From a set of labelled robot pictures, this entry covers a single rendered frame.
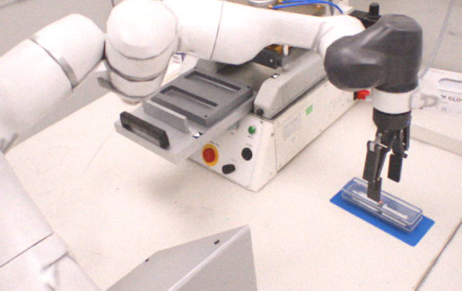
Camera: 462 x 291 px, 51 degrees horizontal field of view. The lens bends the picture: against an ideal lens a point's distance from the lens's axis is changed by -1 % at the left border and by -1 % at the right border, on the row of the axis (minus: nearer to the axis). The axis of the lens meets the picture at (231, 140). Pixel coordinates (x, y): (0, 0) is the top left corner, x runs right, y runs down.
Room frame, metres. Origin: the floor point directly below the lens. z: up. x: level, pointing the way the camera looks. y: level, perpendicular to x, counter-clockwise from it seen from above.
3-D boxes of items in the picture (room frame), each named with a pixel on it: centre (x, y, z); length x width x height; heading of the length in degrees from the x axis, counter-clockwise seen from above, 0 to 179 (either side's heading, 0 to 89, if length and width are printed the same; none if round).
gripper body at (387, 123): (0.80, -0.33, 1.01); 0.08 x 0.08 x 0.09
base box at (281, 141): (1.21, -0.13, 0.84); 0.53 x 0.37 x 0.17; 134
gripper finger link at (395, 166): (0.83, -0.36, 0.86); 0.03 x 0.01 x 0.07; 40
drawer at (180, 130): (1.02, 0.09, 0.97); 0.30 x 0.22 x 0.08; 134
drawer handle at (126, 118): (0.92, 0.19, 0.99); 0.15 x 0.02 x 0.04; 44
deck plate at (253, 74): (1.25, -0.15, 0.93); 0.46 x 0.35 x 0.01; 134
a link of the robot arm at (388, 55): (0.80, -0.28, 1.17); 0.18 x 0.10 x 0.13; 85
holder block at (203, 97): (1.05, 0.06, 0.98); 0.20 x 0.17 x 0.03; 44
